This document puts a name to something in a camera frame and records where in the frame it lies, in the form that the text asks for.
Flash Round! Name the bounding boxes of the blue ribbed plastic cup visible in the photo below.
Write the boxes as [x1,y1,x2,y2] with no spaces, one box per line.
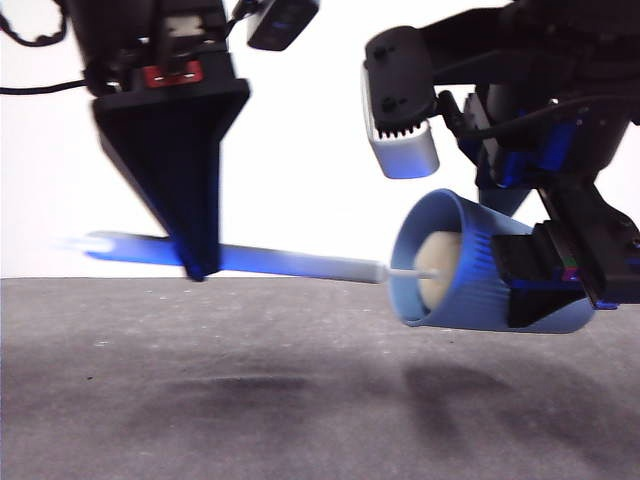
[389,188,596,335]

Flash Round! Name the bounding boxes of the grey-handled sponge cup brush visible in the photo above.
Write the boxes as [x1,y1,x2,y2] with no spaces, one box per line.
[59,229,464,314]

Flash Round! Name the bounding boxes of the thin black cable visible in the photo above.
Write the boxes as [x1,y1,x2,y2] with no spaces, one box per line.
[0,79,90,97]
[0,9,67,47]
[435,89,591,142]

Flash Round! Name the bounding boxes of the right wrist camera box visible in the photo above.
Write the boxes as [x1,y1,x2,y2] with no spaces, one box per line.
[359,24,441,180]

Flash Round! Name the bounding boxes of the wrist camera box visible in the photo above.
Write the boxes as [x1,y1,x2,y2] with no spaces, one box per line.
[247,0,321,52]
[359,24,441,180]

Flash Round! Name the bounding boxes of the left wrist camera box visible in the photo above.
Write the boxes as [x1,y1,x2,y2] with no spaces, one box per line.
[247,0,321,52]

